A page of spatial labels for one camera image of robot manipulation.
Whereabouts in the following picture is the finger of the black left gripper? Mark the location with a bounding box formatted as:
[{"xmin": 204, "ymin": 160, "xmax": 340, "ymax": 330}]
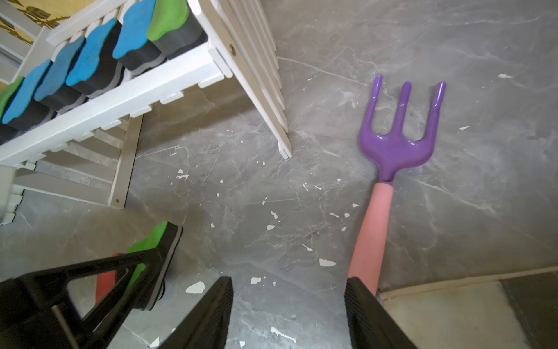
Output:
[
  {"xmin": 43, "ymin": 248, "xmax": 168, "ymax": 282},
  {"xmin": 81, "ymin": 268, "xmax": 148, "ymax": 348}
]

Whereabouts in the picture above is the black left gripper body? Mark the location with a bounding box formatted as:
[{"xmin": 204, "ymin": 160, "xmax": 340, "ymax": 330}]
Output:
[{"xmin": 1, "ymin": 267, "xmax": 94, "ymax": 348}]

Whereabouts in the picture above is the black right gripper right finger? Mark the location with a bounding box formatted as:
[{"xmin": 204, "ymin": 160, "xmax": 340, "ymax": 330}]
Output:
[{"xmin": 344, "ymin": 277, "xmax": 417, "ymax": 349}]

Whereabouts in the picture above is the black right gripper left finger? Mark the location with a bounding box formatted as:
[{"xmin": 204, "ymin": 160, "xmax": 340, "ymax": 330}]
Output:
[{"xmin": 158, "ymin": 276, "xmax": 234, "ymax": 349}]

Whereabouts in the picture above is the green eraser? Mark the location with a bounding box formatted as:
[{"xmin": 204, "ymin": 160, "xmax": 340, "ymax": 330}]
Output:
[
  {"xmin": 147, "ymin": 0, "xmax": 207, "ymax": 60},
  {"xmin": 126, "ymin": 221, "xmax": 183, "ymax": 311},
  {"xmin": 0, "ymin": 76, "xmax": 24, "ymax": 145}
]

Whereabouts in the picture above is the white slatted wooden shelf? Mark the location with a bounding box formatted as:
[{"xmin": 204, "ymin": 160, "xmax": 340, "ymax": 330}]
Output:
[{"xmin": 1, "ymin": 1, "xmax": 292, "ymax": 224}]

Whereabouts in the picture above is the blue eraser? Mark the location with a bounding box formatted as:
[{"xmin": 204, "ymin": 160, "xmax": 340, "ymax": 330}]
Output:
[
  {"xmin": 3, "ymin": 60, "xmax": 54, "ymax": 132},
  {"xmin": 113, "ymin": 0, "xmax": 167, "ymax": 76},
  {"xmin": 33, "ymin": 36, "xmax": 86, "ymax": 112},
  {"xmin": 66, "ymin": 18, "xmax": 124, "ymax": 99}
]

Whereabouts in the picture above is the purple garden fork pink handle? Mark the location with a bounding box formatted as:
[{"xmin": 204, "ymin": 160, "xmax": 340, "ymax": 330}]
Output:
[{"xmin": 347, "ymin": 75, "xmax": 447, "ymax": 295}]

